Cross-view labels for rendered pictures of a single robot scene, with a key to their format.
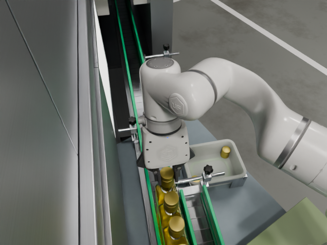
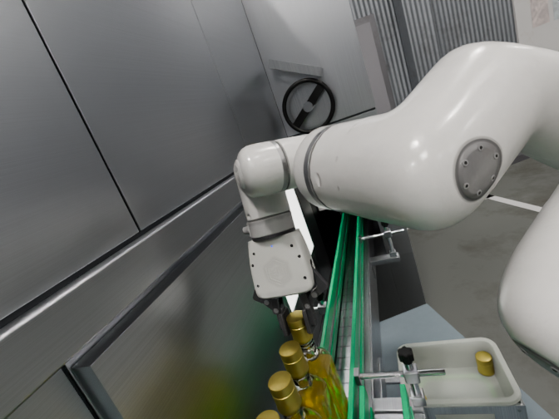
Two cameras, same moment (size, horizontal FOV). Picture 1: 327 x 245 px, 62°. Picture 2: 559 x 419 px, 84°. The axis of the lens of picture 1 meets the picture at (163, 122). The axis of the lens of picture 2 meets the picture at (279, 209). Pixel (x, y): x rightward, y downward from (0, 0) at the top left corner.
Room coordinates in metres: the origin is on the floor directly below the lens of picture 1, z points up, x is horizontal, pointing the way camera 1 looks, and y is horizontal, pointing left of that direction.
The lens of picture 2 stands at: (-0.06, -0.28, 1.48)
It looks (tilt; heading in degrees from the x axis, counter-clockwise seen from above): 15 degrees down; 32
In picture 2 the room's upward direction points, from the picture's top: 20 degrees counter-clockwise
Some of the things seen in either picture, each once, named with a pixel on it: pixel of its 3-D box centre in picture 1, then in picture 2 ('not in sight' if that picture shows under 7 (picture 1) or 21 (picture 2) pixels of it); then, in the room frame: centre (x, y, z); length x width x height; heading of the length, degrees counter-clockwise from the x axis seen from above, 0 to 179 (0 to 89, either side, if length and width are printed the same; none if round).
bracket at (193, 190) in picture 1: (191, 193); (401, 415); (0.40, -0.10, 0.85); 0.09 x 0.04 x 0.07; 101
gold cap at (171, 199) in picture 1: (171, 201); (294, 359); (0.25, -0.02, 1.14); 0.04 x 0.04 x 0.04
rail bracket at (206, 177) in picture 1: (199, 179); (398, 377); (0.41, -0.12, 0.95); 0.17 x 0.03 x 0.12; 101
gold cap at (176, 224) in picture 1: (176, 226); (284, 391); (0.20, -0.03, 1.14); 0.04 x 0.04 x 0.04
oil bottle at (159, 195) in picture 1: (166, 203); (328, 399); (0.31, -0.01, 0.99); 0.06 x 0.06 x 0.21; 12
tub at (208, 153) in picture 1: (211, 166); (453, 382); (0.54, -0.19, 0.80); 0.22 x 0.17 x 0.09; 101
